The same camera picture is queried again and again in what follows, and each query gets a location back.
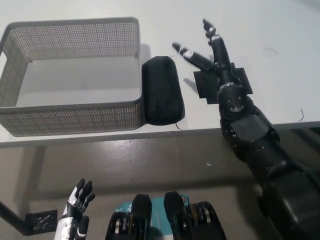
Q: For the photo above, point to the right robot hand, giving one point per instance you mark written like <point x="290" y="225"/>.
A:
<point x="222" y="65"/>

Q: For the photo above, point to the grey perforated plastic basket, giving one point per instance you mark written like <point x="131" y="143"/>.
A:
<point x="75" y="117"/>

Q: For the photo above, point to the black fabric pencil case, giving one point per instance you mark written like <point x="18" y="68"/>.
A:
<point x="162" y="92"/>

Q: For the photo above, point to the black metal table leg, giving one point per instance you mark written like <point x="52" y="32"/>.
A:
<point x="11" y="213"/>

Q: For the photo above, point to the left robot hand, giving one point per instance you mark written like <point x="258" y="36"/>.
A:
<point x="75" y="207"/>

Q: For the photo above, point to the black flat square mat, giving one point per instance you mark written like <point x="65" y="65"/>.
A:
<point x="206" y="85"/>

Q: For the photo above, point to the robot torso black teal blocks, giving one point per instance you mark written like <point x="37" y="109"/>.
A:
<point x="142" y="220"/>

